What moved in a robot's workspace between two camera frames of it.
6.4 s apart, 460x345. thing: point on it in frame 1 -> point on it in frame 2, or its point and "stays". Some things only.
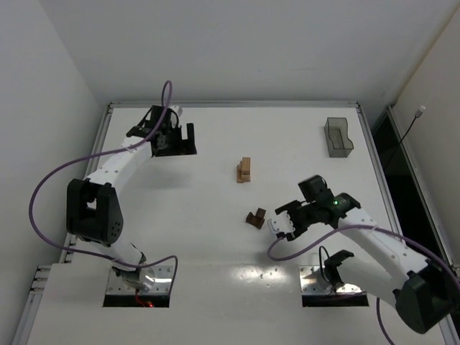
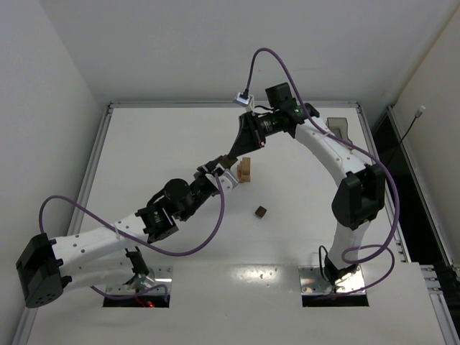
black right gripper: (295, 217) -> (252, 129)
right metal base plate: (313, 282) stays
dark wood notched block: (258, 220) -> (227, 161)
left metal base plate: (157, 280) stays
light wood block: (246, 167) stays
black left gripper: (176, 150) -> (209, 173)
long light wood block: (246, 176) stays
